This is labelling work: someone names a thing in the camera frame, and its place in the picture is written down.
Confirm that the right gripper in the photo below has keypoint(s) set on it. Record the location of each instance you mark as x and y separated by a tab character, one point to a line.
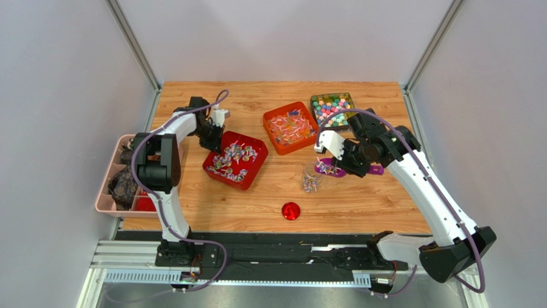
348	158

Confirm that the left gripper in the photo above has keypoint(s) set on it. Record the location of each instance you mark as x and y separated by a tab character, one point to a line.
216	144

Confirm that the purple plastic scoop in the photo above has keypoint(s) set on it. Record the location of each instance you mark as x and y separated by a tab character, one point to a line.
325	166

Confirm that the red tray of swirl lollipops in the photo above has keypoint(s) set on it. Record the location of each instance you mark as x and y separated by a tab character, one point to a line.
240	159

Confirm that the clear plastic jar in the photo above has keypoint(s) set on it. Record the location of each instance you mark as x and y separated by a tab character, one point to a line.
311	179

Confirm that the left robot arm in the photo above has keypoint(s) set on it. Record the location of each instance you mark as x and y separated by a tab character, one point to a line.
175	241

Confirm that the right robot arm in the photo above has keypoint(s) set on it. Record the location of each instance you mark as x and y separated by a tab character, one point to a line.
457	244

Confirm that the clear tray of colourful candies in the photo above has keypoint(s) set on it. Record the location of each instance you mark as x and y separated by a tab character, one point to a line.
323	105

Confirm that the orange tray of lollipops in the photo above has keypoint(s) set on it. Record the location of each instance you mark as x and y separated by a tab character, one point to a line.
290	127

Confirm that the red jar lid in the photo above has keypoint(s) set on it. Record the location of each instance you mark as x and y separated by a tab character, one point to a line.
290	211

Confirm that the pink organizer basket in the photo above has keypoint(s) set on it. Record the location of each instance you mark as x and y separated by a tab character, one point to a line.
107	196

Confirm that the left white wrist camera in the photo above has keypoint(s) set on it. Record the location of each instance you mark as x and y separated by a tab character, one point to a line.
219	115

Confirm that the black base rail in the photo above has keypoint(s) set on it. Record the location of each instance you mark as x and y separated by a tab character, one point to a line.
277	257

